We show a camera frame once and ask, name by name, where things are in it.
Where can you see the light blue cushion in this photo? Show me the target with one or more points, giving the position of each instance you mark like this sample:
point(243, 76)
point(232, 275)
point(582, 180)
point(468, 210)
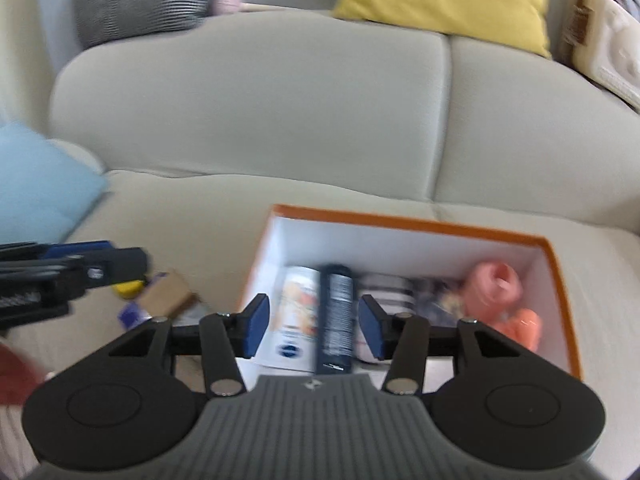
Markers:
point(40, 185)

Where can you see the blue box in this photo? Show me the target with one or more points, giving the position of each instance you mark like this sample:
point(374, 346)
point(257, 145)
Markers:
point(134, 315)

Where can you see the dark printed box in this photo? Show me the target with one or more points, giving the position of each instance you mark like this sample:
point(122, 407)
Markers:
point(440, 297)

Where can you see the white plaid pouch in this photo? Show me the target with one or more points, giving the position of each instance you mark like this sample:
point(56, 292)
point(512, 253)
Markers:
point(387, 290)

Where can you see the orange storage box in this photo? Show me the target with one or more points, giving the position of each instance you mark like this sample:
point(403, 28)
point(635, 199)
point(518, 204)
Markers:
point(400, 245)

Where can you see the white tube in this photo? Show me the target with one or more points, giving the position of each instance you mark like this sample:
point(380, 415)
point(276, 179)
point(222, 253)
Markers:
point(295, 310)

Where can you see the pink bottle with orange cap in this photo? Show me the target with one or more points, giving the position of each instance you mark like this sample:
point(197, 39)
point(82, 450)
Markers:
point(492, 285)

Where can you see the grey striped cushion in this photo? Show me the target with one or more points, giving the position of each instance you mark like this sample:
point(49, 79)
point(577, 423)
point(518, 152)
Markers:
point(140, 0)

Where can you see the beige sofa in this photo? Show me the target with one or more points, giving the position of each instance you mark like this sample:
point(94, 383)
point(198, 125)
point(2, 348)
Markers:
point(250, 100)

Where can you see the brown cardboard box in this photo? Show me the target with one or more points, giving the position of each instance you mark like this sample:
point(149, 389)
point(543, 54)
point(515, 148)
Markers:
point(165, 295)

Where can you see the red cloth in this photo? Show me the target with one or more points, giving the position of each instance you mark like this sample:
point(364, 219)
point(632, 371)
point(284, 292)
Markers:
point(17, 372)

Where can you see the yellow tape measure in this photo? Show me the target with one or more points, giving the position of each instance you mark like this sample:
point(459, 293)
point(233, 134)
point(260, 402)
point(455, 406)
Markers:
point(129, 289)

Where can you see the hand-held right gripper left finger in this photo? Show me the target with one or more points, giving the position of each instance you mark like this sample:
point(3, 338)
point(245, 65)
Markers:
point(257, 325)

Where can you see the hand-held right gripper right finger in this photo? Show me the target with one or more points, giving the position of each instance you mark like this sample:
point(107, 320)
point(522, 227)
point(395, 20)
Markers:
point(372, 327)

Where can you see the pink fluffy item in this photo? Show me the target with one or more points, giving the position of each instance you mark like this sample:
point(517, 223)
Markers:
point(227, 2)

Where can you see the dark blue spray can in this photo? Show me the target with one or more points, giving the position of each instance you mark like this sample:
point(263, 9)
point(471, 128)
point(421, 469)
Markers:
point(336, 310)

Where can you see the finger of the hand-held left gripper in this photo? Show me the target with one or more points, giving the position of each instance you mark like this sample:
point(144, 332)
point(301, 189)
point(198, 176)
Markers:
point(75, 250)
point(115, 267)

